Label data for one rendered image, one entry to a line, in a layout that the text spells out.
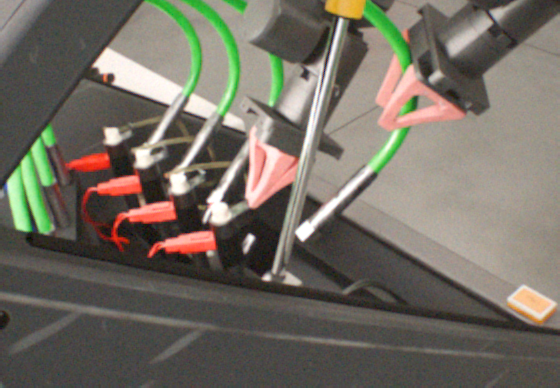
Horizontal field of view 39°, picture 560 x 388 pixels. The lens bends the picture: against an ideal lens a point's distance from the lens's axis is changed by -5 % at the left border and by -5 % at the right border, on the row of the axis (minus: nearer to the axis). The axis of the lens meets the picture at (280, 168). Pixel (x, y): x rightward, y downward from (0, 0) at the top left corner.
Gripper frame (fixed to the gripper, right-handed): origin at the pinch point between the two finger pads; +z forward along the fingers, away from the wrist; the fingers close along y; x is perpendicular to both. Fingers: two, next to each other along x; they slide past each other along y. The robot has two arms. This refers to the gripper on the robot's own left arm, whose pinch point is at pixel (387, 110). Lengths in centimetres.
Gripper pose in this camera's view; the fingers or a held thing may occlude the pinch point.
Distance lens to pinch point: 77.3
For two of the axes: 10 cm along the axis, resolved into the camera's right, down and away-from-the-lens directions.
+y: -0.2, 7.4, -6.8
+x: 7.8, 4.3, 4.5
